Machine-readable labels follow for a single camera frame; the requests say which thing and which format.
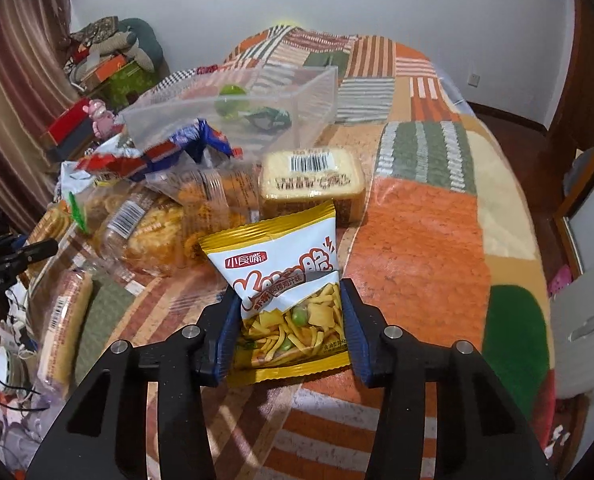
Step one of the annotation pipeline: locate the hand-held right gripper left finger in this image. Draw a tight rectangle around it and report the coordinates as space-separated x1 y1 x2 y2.
24 292 242 480

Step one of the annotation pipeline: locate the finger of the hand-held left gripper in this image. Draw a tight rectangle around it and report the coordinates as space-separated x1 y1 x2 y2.
0 238 59 281

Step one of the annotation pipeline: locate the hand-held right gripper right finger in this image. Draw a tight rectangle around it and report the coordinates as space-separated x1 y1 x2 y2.
339 277 552 480

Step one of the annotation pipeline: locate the long clear biscuit packet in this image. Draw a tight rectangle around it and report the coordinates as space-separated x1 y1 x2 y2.
37 267 95 401

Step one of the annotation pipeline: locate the white and yellow snack packet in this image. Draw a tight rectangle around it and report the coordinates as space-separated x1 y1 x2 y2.
198 199 352 388

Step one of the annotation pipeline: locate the yellow cake pack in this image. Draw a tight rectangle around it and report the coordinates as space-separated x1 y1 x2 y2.
258 147 366 226

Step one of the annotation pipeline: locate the blue snack packet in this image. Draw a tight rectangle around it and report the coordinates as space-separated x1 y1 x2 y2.
132 119 245 181

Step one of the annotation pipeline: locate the clear plastic container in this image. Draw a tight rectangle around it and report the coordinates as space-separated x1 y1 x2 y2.
119 65 338 161

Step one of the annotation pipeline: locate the clear packet of pale crackers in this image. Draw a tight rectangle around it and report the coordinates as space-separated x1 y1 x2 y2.
27 204 78 263

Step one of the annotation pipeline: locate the green bag clip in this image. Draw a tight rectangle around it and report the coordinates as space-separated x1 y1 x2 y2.
64 191 90 235

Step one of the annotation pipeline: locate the clear packet of round crackers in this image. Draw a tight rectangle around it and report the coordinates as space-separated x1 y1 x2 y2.
92 195 202 278

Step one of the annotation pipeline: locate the red box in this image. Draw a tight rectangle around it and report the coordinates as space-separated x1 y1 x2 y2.
39 99 95 146

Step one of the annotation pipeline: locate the clear packet of orange biscuits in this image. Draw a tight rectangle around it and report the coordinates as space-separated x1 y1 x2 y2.
147 165 262 241

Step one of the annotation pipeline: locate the pink toy figure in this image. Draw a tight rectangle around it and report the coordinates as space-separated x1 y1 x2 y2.
89 100 118 138

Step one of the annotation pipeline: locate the striped curtain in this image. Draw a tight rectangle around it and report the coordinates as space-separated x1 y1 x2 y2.
0 0 85 231

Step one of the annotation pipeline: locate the green cardboard box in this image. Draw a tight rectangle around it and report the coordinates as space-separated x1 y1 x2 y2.
102 62 162 111

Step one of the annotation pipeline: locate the orange box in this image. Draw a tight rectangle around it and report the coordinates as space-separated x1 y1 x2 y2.
84 55 128 81

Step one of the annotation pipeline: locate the small pink object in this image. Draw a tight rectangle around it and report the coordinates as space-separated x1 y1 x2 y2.
548 265 574 295

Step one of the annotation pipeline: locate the dark green snack packet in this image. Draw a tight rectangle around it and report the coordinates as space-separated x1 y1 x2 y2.
242 106 292 132

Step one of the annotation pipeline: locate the patterned folded cloth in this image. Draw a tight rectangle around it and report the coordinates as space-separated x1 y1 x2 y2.
72 16 120 46

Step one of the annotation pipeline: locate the white cabinet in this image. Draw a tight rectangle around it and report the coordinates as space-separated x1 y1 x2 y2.
549 205 594 401

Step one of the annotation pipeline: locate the round green snack packet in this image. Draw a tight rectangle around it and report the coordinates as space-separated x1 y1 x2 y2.
216 84 250 118

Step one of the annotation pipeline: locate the wooden door frame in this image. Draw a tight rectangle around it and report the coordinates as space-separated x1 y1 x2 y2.
547 0 594 241

